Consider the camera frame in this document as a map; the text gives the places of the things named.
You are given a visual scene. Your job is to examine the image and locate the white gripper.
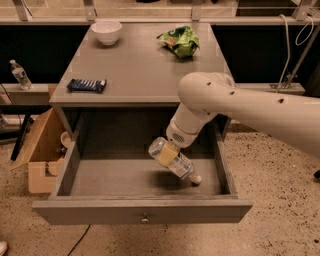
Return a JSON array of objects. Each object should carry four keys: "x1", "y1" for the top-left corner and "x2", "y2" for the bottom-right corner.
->
[{"x1": 158, "y1": 120, "x2": 196, "y2": 166}]

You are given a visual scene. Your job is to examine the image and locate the clear plastic bottle blue label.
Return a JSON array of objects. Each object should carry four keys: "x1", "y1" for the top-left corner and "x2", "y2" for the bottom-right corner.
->
[{"x1": 149, "y1": 137, "x2": 202, "y2": 185}]

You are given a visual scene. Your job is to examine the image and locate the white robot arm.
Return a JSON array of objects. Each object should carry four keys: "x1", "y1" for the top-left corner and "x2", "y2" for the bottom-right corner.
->
[{"x1": 166, "y1": 72, "x2": 320, "y2": 158}]

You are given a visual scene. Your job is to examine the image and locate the small metal drawer knob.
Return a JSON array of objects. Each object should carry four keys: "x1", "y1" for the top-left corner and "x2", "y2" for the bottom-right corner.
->
[{"x1": 141, "y1": 213, "x2": 150, "y2": 224}]

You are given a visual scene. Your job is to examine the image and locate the grey open top drawer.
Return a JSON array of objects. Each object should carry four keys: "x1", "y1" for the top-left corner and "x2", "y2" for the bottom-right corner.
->
[{"x1": 31, "y1": 107, "x2": 254, "y2": 226}]

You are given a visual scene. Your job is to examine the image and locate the small water bottle on ledge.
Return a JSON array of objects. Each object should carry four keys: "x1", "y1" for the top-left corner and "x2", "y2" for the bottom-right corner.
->
[{"x1": 9, "y1": 59, "x2": 32, "y2": 91}]

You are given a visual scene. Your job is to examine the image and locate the grey cabinet table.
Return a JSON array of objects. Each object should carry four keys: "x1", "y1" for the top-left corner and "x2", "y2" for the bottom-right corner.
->
[{"x1": 50, "y1": 23, "x2": 228, "y2": 143}]

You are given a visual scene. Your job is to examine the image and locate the green chip bag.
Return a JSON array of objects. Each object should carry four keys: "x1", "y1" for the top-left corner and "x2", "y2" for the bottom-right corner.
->
[{"x1": 157, "y1": 26, "x2": 200, "y2": 59}]

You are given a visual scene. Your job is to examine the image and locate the dark blue snack packet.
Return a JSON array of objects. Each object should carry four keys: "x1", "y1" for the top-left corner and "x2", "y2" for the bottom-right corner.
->
[{"x1": 67, "y1": 79, "x2": 107, "y2": 93}]

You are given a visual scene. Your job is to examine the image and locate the open cardboard box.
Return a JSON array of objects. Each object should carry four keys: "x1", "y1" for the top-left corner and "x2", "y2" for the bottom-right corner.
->
[{"x1": 11, "y1": 108, "x2": 71, "y2": 194}]

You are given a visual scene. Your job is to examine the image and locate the metal stand right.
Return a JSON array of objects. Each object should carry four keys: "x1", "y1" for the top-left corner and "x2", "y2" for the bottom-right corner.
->
[{"x1": 269, "y1": 23, "x2": 320, "y2": 90}]

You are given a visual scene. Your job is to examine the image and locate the white ceramic bowl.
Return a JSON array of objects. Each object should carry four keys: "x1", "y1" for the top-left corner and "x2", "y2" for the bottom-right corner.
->
[{"x1": 90, "y1": 21, "x2": 122, "y2": 45}]

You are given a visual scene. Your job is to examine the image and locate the black floor cable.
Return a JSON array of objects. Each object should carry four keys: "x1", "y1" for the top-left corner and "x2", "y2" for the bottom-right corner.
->
[{"x1": 66, "y1": 224, "x2": 92, "y2": 256}]

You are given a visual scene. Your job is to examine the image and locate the white cable loop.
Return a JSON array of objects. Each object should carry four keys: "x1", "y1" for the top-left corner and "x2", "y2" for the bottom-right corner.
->
[{"x1": 275, "y1": 13, "x2": 316, "y2": 91}]

